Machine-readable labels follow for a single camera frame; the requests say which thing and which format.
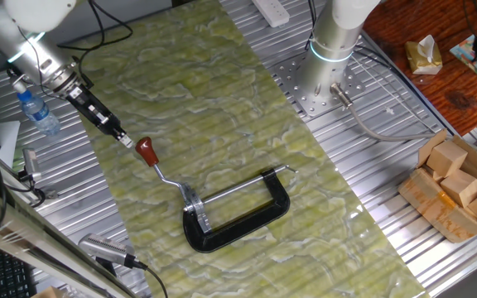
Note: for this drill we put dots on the ribbed silver camera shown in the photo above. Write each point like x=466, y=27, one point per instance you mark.
x=102, y=248

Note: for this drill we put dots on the clear water bottle blue cap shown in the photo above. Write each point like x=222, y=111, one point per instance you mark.
x=39, y=113

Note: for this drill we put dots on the metal lever with red knob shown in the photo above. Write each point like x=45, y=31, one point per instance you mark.
x=146, y=152

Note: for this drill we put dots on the small grey camera on mount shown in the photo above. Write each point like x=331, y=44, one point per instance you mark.
x=30, y=161

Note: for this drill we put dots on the colourful picture card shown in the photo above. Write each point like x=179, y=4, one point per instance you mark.
x=462, y=51

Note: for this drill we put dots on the green marble pattern mat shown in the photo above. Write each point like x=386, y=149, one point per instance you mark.
x=222, y=103

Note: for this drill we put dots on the white power strip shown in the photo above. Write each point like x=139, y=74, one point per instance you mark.
x=273, y=12

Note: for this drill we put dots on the silver robot mounting plate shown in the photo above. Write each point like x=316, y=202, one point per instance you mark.
x=288, y=78

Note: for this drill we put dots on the aluminium frame beam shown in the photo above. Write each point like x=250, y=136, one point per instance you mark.
x=56, y=256

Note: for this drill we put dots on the brown cardboard box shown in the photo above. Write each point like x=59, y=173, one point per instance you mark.
x=433, y=207

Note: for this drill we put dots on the brown wooden table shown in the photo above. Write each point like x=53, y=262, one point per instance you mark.
x=449, y=103

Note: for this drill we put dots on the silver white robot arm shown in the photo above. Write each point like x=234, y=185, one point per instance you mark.
x=329, y=49

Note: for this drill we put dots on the black C-clamp with steel screw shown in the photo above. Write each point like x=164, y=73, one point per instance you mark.
x=242, y=227

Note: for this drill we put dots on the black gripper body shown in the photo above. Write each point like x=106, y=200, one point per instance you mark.
x=95, y=111

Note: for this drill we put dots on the white paper sheet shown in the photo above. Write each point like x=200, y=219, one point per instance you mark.
x=4, y=140

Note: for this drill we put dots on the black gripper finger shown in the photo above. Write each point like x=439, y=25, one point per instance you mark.
x=127, y=136
x=123, y=140

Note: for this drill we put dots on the yellow tissue pack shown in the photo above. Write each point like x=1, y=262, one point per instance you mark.
x=422, y=56

